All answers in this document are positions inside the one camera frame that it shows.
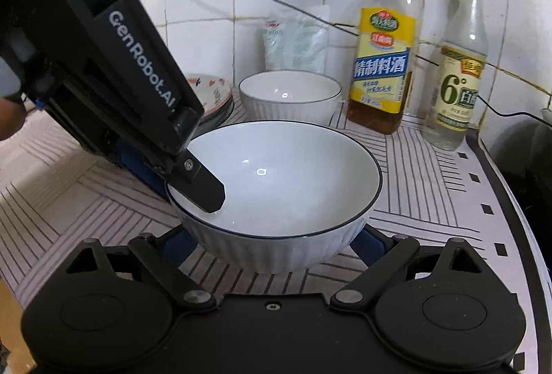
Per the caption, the pink rabbit carrot plate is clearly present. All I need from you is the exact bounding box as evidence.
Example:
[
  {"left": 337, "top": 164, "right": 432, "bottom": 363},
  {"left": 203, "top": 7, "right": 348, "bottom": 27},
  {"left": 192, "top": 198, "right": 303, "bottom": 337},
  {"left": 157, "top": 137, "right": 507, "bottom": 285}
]
[{"left": 186, "top": 74, "right": 232, "bottom": 119}]

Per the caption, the white ribbed bowl blue rim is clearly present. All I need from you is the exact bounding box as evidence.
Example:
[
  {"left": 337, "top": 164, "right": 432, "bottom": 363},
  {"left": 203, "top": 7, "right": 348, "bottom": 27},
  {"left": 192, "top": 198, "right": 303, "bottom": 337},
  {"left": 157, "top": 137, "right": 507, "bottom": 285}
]
[{"left": 167, "top": 121, "right": 384, "bottom": 274}]

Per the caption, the person left hand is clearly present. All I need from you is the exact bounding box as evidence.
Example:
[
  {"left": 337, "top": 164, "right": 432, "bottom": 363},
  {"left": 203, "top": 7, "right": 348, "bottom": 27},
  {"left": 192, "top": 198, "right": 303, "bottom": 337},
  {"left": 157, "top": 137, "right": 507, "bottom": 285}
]
[{"left": 0, "top": 96, "right": 26, "bottom": 140}]

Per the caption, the white salt bag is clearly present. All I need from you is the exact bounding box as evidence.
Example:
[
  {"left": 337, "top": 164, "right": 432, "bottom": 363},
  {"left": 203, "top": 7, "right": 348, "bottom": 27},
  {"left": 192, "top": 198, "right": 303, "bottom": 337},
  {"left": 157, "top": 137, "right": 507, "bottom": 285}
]
[{"left": 262, "top": 5, "right": 330, "bottom": 74}]

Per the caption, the white vinegar bottle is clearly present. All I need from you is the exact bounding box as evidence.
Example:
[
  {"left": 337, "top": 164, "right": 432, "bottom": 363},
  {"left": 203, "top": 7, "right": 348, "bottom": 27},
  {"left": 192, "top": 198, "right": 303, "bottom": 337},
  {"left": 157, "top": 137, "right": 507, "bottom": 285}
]
[{"left": 423, "top": 0, "right": 489, "bottom": 151}]

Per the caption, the black wok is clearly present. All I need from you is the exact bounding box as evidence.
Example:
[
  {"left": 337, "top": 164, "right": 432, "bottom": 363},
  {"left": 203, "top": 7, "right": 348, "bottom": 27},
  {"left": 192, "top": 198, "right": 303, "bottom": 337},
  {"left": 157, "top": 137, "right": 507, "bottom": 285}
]
[{"left": 488, "top": 108, "right": 552, "bottom": 228}]

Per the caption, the cooking wine bottle yellow label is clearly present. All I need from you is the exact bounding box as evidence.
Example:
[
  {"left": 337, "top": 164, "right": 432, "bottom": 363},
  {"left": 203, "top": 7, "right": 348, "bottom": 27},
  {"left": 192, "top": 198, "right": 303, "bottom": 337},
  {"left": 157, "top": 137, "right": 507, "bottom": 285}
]
[{"left": 347, "top": 0, "right": 422, "bottom": 135}]

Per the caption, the black power cable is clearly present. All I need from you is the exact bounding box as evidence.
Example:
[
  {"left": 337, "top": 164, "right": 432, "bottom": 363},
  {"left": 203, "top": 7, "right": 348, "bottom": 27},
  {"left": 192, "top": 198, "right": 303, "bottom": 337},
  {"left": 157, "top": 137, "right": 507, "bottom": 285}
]
[{"left": 159, "top": 0, "right": 552, "bottom": 118}]

